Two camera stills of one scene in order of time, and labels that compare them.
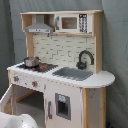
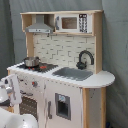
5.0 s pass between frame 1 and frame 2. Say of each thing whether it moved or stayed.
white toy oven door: moved
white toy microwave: stayed
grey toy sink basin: stayed
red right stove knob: stayed
